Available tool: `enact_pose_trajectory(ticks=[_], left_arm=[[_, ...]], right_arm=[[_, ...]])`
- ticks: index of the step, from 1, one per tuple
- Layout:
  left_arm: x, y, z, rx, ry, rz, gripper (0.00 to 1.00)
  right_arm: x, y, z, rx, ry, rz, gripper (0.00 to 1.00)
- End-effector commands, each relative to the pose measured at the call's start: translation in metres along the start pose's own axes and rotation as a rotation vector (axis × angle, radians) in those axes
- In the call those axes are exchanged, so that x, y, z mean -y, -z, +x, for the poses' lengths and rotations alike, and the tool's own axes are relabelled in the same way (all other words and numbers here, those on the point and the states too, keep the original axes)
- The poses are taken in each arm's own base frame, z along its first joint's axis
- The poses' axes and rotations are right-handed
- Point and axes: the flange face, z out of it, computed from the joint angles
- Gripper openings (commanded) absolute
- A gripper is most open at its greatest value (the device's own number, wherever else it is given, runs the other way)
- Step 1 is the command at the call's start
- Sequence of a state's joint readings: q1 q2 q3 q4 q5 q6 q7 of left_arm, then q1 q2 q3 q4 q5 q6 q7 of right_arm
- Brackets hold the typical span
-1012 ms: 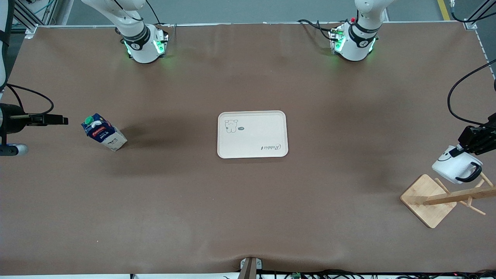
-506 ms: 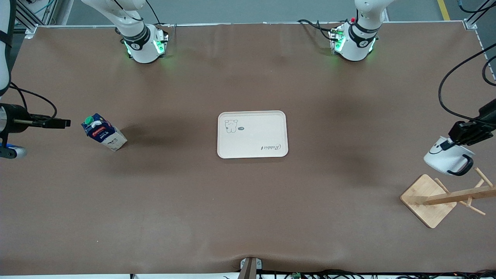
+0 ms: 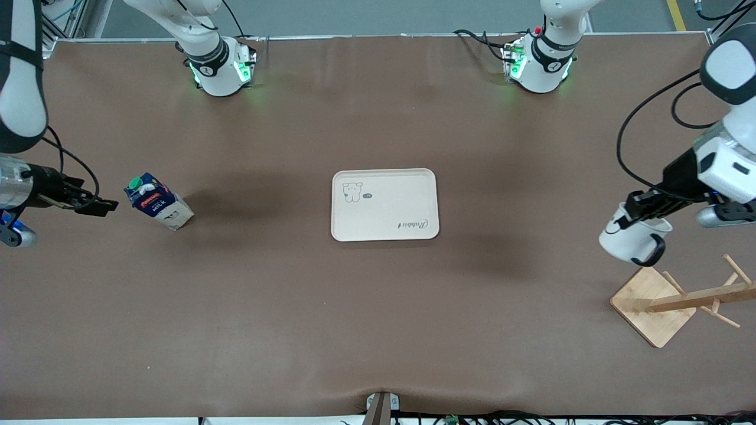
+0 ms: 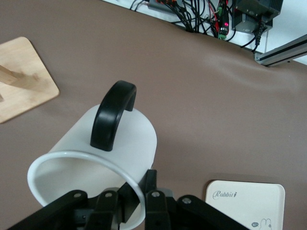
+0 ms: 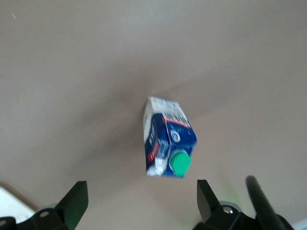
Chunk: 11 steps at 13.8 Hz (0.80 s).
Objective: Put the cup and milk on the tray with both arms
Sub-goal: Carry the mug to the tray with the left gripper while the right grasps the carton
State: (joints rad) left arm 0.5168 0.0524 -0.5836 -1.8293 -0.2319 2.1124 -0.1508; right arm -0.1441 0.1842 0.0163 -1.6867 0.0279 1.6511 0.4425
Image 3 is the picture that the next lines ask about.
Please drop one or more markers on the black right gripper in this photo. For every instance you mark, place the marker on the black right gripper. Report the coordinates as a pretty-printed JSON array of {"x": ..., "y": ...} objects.
[{"x": 46, "y": 185}]

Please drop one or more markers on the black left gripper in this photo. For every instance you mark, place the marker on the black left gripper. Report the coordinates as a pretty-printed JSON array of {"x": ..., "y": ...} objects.
[{"x": 678, "y": 175}]

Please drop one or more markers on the blue milk carton green cap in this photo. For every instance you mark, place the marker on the blue milk carton green cap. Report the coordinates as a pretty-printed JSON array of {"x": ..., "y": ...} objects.
[{"x": 156, "y": 203}]

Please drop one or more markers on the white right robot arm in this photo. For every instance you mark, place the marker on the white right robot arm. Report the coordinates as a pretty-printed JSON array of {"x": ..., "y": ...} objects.
[{"x": 212, "y": 71}]

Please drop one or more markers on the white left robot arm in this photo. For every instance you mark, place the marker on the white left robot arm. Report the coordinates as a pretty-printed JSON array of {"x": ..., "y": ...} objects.
[{"x": 543, "y": 65}]

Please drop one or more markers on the white rectangular tray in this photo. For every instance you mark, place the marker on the white rectangular tray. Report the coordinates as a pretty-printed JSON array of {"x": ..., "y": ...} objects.
[{"x": 384, "y": 212}]

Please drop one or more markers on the wooden mug rack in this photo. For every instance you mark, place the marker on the wooden mug rack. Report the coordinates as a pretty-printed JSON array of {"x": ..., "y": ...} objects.
[{"x": 649, "y": 307}]

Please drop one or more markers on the aluminium frame post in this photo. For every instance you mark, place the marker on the aluminium frame post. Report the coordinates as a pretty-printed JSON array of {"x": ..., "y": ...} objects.
[
  {"x": 716, "y": 36},
  {"x": 71, "y": 23}
]

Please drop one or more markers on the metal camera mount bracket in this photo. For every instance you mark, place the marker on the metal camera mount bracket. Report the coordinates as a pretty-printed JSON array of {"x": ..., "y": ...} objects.
[{"x": 383, "y": 407}]

